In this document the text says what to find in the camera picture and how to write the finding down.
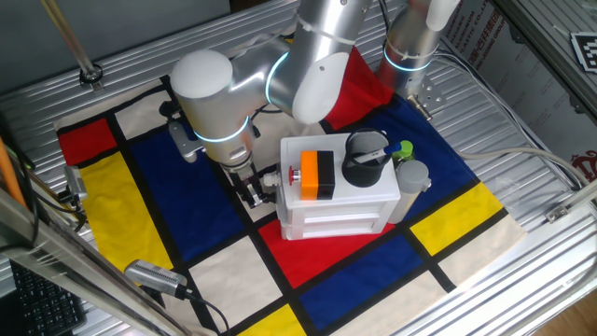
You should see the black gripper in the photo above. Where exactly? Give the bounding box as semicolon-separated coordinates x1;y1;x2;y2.
227;161;264;208

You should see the white drawer cabinet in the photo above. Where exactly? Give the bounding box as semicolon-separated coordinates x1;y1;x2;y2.
275;133;402;242

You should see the colour block tablecloth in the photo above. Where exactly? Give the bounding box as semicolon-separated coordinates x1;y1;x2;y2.
54;30;528;336

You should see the orange black emergency button box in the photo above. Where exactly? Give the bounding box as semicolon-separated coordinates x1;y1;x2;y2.
288;149;336;201

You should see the black pen cup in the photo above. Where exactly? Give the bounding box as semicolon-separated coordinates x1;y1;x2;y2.
341;128;392;189

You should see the white marker with blue cap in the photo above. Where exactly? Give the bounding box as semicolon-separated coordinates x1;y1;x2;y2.
353;141;403;164

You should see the green plastic bottle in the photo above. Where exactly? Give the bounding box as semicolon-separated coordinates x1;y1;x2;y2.
391;139;415;169

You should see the white bottle with grey lid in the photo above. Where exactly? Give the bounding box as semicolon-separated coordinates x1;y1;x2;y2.
389;159;433;225

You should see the black keyboard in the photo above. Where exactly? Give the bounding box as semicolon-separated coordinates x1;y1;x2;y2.
8;260;88;336

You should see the orange rod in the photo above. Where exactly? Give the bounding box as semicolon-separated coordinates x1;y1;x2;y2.
0;137;27;209

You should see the grey board with red print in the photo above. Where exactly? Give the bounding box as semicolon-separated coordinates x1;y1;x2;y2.
437;0;597;183

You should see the short aluminium bar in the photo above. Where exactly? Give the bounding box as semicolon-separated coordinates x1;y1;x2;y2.
559;179;597;211

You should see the black white marker tag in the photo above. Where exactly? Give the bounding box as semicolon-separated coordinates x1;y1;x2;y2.
569;31;597;74

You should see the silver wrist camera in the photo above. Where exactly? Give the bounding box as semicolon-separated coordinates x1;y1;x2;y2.
167;119;206;164

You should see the black cable of grille camera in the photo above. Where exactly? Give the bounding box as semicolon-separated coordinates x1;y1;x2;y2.
186;291;232;336

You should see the silver camera with grille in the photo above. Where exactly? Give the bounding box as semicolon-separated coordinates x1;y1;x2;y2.
123;259;192;301

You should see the small silver camera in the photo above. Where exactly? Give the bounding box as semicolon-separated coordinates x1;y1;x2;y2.
62;165;90;203

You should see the black yellow camera clamp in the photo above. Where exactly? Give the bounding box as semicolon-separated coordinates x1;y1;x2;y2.
58;186;90;230

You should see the aluminium frame beam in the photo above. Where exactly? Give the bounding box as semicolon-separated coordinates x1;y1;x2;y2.
0;186;192;336

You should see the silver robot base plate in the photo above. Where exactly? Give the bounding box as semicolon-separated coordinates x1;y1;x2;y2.
405;77;447;122

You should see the metal pole with ring base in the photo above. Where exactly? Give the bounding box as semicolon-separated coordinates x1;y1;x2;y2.
39;0;104;92

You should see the thick grey cable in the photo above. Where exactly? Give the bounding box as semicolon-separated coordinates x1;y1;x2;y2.
456;147;597;188

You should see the metal corner bracket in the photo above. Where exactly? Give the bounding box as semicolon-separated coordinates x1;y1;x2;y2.
545;203;573;224

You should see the dark frame beam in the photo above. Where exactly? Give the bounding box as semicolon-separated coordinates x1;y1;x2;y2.
493;0;597;118

